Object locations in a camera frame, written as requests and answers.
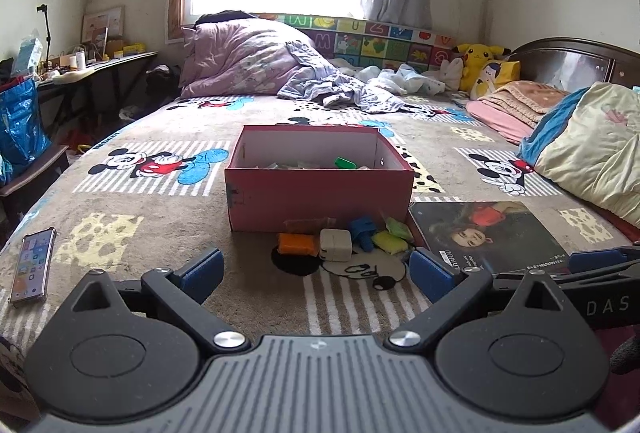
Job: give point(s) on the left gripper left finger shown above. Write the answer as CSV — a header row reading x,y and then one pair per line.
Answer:
x,y
177,297

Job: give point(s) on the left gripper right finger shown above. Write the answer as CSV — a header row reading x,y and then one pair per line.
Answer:
x,y
452,291

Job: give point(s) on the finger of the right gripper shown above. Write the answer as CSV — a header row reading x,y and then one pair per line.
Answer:
x,y
579,262

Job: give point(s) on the box lid with portrait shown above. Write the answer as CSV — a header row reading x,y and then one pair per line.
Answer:
x,y
500,236

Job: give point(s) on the yellow packet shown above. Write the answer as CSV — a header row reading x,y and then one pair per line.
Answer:
x,y
389,243

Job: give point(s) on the green packet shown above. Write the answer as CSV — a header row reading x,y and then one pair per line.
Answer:
x,y
398,229

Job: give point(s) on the blue plastic bolt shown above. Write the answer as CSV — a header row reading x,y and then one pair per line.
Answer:
x,y
362,230

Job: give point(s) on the white power adapter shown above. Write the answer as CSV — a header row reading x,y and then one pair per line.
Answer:
x,y
335,245

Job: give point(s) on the orange packet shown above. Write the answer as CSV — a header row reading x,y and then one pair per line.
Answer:
x,y
298,244

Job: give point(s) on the smartphone in clear case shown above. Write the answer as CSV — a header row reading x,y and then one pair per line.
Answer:
x,y
32,268

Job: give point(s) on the pink cardboard box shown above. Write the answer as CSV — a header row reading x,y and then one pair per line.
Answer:
x,y
282,174

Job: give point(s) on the green item in box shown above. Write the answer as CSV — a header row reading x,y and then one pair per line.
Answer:
x,y
345,164

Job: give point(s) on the pink folded blanket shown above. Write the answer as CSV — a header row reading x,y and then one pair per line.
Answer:
x,y
515,109

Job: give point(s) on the dark wooden headboard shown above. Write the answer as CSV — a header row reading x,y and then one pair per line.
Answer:
x,y
570,63

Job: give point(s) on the crumpled grey floral sheet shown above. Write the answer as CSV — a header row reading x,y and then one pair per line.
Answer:
x,y
371,89

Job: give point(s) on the blue shopping bag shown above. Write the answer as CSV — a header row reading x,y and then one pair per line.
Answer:
x,y
23,139

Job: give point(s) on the cluttered side desk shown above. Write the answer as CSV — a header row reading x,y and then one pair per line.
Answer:
x,y
73,86

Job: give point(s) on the Pikachu plush toy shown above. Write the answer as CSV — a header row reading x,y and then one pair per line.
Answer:
x,y
474,58

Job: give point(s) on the purple folded duvet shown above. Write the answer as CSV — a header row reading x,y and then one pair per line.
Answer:
x,y
237,57

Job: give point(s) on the colourful alphabet foam mat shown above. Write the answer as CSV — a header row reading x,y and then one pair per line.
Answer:
x,y
365,43

